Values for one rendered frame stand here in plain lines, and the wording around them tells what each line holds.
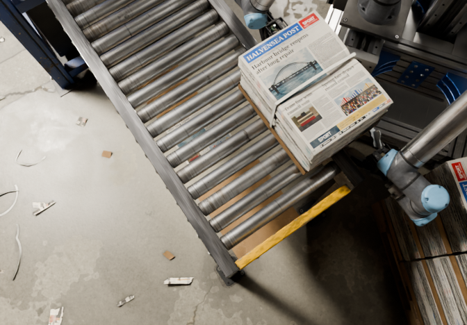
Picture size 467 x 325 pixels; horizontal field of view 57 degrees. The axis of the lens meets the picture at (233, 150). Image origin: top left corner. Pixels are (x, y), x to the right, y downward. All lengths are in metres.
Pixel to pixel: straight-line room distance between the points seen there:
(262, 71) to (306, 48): 0.15
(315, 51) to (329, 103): 0.17
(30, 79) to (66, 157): 0.52
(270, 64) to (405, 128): 1.09
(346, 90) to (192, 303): 1.32
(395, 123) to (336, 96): 0.96
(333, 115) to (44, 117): 1.72
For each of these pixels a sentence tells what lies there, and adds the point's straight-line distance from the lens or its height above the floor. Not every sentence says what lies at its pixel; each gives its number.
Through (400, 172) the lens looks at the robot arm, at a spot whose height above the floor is 0.94.
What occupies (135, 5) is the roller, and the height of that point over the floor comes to 0.80.
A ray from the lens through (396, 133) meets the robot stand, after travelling 2.19.
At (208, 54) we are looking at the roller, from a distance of 1.56.
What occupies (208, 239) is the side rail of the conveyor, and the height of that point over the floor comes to 0.80.
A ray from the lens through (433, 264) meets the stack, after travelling 1.85.
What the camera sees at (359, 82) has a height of 1.03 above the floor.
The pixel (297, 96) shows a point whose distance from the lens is 1.24.
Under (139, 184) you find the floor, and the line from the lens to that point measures 2.26.
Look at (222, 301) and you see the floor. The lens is 2.15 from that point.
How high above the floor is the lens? 2.15
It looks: 73 degrees down
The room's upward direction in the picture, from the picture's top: 1 degrees counter-clockwise
